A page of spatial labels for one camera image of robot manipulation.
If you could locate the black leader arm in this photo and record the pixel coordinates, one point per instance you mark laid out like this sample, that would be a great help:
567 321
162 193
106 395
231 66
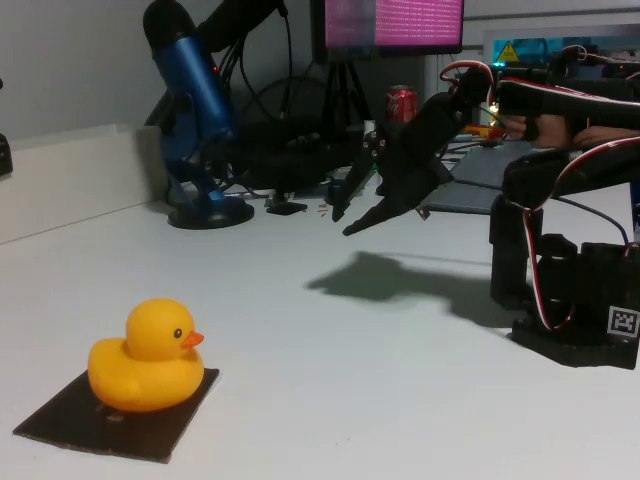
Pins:
570 62

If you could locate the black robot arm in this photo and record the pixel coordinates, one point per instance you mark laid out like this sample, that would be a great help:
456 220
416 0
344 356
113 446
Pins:
530 95

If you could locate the small black cube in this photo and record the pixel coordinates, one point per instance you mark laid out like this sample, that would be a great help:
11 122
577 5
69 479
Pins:
334 192

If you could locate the black white marker tag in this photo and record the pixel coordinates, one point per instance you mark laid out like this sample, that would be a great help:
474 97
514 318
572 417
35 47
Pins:
622 322

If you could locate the black tripod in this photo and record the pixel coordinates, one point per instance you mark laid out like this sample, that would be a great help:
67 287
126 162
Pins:
345 100

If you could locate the red soda can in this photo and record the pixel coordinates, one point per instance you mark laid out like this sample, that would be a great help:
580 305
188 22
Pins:
400 105

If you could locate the flat black plate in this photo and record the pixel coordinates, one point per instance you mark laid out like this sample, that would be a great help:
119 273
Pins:
286 208

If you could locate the white box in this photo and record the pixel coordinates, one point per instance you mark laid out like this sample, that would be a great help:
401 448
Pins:
75 175

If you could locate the grey laptop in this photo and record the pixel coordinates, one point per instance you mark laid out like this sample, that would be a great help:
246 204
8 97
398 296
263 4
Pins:
475 195

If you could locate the computer monitor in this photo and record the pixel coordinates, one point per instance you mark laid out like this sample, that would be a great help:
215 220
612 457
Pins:
400 20

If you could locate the small black object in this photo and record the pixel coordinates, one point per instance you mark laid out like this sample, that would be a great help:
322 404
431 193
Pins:
4 157

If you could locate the black audio device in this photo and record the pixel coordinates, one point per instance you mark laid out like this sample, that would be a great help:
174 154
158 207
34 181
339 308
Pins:
290 165

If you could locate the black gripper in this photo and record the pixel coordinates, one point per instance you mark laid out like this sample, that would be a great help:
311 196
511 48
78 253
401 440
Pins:
404 181

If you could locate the person's left hand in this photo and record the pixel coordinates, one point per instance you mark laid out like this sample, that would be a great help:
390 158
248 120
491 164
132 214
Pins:
607 135

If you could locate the yellow orange hand tool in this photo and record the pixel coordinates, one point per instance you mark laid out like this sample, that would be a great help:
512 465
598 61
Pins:
487 131

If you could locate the black cardboard square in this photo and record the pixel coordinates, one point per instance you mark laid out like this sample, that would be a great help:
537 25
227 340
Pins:
165 430

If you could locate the blue desktop microphone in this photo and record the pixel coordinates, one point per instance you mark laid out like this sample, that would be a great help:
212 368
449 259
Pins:
192 75

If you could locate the yellow rubber duck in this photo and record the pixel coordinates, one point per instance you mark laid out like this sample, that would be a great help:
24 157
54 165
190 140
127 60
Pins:
145 375

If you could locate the person's right hand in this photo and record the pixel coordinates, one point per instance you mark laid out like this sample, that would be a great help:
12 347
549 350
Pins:
552 130

